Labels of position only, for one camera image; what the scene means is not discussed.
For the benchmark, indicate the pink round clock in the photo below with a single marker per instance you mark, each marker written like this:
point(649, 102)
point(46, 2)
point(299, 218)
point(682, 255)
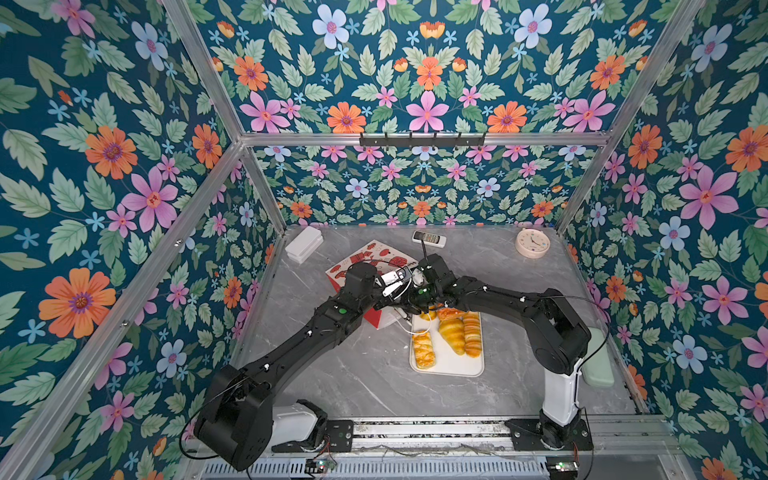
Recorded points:
point(532, 243)

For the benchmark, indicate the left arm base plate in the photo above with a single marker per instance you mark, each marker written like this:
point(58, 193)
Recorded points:
point(335, 436)

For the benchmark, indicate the white remote control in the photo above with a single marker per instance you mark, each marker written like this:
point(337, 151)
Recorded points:
point(429, 239)

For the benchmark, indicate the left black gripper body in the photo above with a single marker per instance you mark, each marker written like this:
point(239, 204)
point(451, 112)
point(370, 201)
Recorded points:
point(377, 297)

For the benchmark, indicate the pale cream bread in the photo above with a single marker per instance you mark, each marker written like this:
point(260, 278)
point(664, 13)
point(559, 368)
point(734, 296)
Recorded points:
point(451, 329)

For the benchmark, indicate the reddish brown long loaf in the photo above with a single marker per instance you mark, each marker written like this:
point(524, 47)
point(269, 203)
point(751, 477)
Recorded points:
point(447, 314)

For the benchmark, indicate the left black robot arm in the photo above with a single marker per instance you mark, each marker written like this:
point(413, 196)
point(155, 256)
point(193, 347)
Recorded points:
point(239, 420)

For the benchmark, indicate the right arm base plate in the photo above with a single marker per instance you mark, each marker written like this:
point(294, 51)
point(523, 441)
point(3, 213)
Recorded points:
point(536, 434)

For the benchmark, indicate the white rectangular tray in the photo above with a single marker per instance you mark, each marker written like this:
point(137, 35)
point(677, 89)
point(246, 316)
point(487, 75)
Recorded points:
point(447, 362)

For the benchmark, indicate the white plastic box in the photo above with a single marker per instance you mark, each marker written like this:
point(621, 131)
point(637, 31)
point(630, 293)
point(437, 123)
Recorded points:
point(304, 244)

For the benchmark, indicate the pale green object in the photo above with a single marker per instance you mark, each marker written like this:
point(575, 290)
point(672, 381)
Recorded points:
point(597, 370)

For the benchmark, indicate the long twisted bread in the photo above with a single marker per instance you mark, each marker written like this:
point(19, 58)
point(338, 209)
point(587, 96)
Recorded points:
point(472, 334)

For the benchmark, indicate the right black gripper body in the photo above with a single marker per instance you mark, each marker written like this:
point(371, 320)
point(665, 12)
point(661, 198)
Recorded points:
point(421, 298)

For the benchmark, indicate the black hook rail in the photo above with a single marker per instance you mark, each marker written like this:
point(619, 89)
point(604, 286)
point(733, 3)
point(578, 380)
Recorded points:
point(439, 140)

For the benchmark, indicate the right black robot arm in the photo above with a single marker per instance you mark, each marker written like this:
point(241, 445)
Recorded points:
point(557, 335)

